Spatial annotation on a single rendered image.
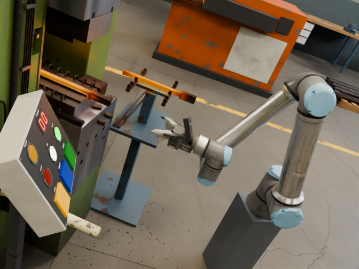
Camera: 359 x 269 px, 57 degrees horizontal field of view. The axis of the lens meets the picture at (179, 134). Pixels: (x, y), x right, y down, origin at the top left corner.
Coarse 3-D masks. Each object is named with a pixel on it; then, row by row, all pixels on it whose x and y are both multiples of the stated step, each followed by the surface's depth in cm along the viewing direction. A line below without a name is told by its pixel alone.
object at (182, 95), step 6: (126, 72) 189; (138, 78) 189; (144, 78) 190; (150, 84) 190; (156, 84) 189; (162, 84) 191; (168, 90) 189; (174, 90) 190; (180, 96) 188; (186, 96) 189; (192, 96) 188; (192, 102) 190
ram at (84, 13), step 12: (48, 0) 115; (60, 0) 114; (72, 0) 113; (84, 0) 112; (96, 0) 118; (108, 0) 128; (72, 12) 115; (84, 12) 114; (96, 12) 122; (108, 12) 133
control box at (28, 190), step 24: (24, 96) 101; (24, 120) 89; (48, 120) 100; (0, 144) 82; (24, 144) 81; (48, 144) 96; (0, 168) 76; (24, 168) 78; (48, 168) 91; (24, 192) 82; (48, 192) 87; (24, 216) 86; (48, 216) 88
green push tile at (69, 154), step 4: (68, 144) 111; (64, 148) 108; (68, 148) 110; (64, 152) 106; (68, 152) 109; (72, 152) 112; (64, 156) 106; (68, 156) 108; (72, 156) 111; (68, 160) 107; (72, 160) 110; (72, 164) 109; (72, 168) 109
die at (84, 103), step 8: (40, 80) 147; (48, 80) 148; (72, 80) 155; (40, 88) 143; (48, 88) 144; (56, 88) 145; (64, 88) 148; (72, 88) 148; (88, 88) 154; (48, 96) 141; (56, 96) 142; (64, 96) 144; (72, 96) 144; (80, 96) 146; (56, 104) 141; (64, 104) 140; (72, 104) 141; (80, 104) 144; (88, 104) 153; (72, 112) 141; (80, 112) 148
